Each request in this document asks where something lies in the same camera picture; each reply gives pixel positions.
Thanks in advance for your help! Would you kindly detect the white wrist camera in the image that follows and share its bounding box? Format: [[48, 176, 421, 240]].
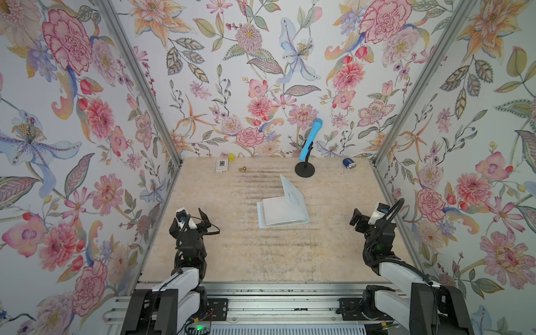
[[368, 209, 386, 226], [175, 208, 197, 230]]

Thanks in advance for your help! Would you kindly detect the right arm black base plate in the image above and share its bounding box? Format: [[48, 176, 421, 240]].
[[336, 298, 378, 321]]

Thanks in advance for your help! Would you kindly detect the aluminium corner post left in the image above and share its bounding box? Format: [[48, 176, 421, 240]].
[[96, 0, 182, 168]]

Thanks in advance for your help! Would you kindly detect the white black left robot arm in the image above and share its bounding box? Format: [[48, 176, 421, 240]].
[[120, 209, 221, 334]]

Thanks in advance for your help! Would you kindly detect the aluminium corner post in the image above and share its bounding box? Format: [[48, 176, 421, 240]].
[[96, 0, 182, 168], [371, 1, 475, 169]]

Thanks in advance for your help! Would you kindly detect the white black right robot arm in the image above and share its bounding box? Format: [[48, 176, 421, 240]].
[[350, 200, 474, 334]]

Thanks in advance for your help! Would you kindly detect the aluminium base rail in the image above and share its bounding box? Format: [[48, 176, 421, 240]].
[[103, 281, 409, 334]]

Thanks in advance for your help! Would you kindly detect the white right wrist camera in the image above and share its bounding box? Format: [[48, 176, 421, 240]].
[[368, 209, 386, 226]]

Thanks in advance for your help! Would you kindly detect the aluminium corner post right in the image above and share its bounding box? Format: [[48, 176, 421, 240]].
[[371, 1, 475, 169]]

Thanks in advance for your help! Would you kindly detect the small blue cylinder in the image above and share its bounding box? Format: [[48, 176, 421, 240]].
[[343, 158, 356, 169]]

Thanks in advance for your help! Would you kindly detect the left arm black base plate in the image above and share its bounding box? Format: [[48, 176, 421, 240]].
[[202, 298, 229, 321]]

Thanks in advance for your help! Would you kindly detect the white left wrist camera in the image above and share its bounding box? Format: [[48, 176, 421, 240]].
[[175, 208, 197, 230]]

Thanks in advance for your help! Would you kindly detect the white playing card box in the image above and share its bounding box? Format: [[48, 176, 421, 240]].
[[216, 159, 229, 173]]

